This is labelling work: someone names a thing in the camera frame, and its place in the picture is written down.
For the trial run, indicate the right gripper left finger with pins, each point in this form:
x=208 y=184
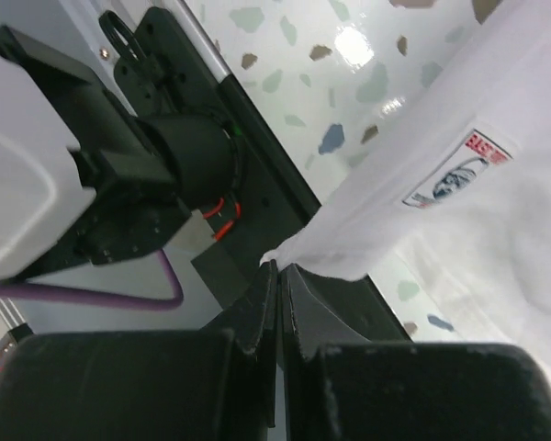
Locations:
x=216 y=383

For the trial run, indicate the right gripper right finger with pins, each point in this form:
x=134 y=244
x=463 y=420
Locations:
x=341 y=386

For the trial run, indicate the white printed tank top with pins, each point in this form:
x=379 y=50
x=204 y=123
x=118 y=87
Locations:
x=460 y=189

